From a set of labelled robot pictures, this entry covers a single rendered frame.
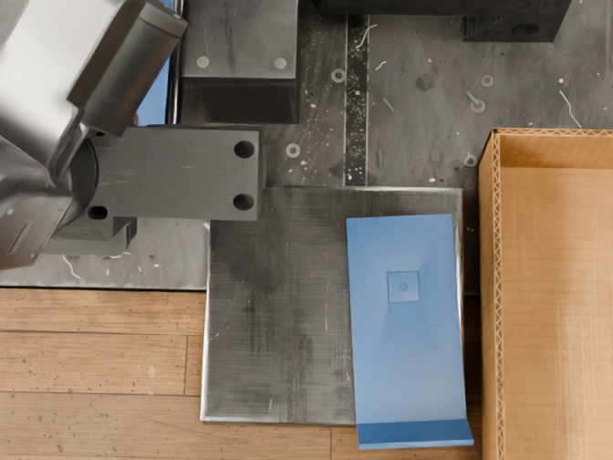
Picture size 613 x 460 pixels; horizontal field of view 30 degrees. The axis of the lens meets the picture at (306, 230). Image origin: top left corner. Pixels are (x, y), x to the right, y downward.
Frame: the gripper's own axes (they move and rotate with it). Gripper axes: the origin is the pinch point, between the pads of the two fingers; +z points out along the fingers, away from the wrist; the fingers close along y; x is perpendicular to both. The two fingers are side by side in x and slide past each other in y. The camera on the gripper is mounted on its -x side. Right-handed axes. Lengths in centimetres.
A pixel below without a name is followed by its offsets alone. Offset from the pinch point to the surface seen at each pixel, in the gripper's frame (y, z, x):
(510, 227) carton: -5.9, 9.2, -26.1
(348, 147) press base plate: -1.0, 12.1, -15.0
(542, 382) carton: -15.5, 4.9, -28.0
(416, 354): -13.5, 3.7, -19.6
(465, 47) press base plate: 6.1, 15.3, -23.2
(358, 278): -9.1, 5.8, -15.8
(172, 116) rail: 1.4, 3.4, -3.9
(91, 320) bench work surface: -12.7, 6.9, 2.1
